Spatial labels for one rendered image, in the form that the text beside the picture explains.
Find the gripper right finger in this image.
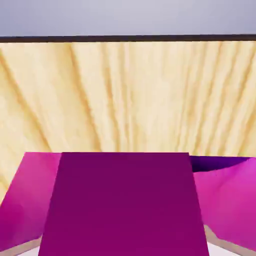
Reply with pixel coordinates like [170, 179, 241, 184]
[203, 224, 256, 256]

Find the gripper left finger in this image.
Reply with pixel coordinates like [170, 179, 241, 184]
[0, 235, 43, 256]

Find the small magenta cube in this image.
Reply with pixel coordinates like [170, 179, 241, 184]
[37, 151, 210, 256]

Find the large pink box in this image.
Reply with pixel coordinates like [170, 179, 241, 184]
[0, 151, 256, 252]

